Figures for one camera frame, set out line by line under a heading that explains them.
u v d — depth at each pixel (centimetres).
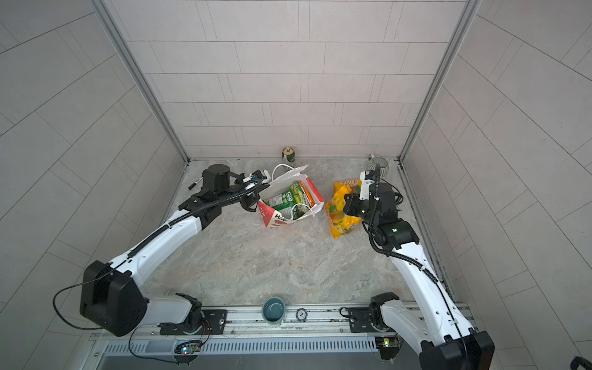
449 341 37
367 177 65
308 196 88
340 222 76
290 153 106
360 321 71
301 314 73
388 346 68
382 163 111
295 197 91
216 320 71
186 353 65
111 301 39
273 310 73
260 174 63
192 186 105
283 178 78
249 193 48
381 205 53
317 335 69
